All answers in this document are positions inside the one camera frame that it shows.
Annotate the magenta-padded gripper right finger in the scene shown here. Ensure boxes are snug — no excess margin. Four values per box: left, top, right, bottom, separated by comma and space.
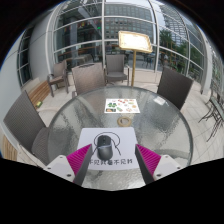
134, 143, 183, 186

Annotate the gold menu stand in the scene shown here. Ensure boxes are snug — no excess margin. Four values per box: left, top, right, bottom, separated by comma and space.
117, 30, 154, 88

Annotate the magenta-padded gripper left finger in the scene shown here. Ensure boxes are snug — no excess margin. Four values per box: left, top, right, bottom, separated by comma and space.
44, 143, 95, 187

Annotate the wooden slat bench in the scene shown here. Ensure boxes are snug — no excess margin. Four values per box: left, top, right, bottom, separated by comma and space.
24, 79, 52, 108

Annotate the white mouse pad black print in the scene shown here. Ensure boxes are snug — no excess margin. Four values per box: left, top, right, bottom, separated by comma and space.
76, 126, 141, 172

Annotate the black computer mouse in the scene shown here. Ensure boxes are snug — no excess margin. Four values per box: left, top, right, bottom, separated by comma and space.
95, 134, 114, 161

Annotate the dark brown wicker chair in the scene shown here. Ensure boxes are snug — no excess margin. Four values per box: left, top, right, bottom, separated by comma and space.
156, 67, 195, 112

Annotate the black metal folding table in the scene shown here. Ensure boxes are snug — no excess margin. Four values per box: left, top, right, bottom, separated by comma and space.
198, 89, 224, 143

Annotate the tan round ring coaster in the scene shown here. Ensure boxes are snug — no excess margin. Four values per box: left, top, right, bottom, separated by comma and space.
116, 115, 134, 128

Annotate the colourful picture menu sheet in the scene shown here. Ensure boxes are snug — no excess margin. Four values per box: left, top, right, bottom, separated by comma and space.
103, 97, 141, 115

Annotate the grey wicker chair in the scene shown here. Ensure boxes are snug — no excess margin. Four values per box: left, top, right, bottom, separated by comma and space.
46, 60, 70, 98
2, 90, 52, 165
71, 62, 107, 99
104, 53, 131, 87

